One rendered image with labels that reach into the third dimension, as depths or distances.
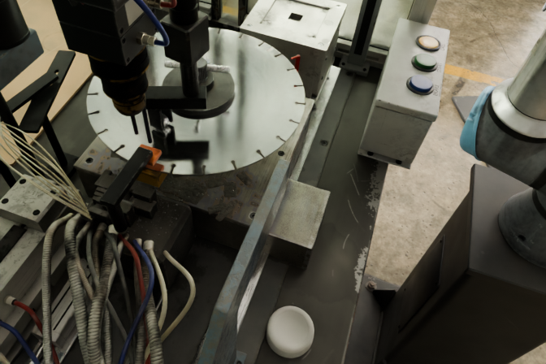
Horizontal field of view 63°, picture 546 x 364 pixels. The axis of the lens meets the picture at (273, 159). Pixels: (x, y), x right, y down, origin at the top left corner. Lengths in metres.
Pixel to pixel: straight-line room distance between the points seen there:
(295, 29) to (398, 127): 0.29
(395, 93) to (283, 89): 0.22
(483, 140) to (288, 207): 0.33
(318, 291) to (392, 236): 1.02
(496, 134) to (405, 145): 0.19
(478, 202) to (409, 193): 0.95
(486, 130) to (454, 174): 1.25
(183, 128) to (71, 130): 0.37
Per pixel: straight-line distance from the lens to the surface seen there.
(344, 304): 0.74
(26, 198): 0.70
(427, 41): 0.98
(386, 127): 0.85
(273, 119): 0.66
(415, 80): 0.86
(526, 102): 0.72
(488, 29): 2.96
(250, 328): 0.70
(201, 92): 0.60
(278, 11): 0.98
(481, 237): 0.89
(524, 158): 0.78
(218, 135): 0.64
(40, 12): 1.31
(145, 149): 0.59
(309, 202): 0.73
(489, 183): 0.97
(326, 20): 0.97
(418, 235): 1.77
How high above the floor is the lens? 1.42
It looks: 50 degrees down
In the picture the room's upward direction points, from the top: 7 degrees clockwise
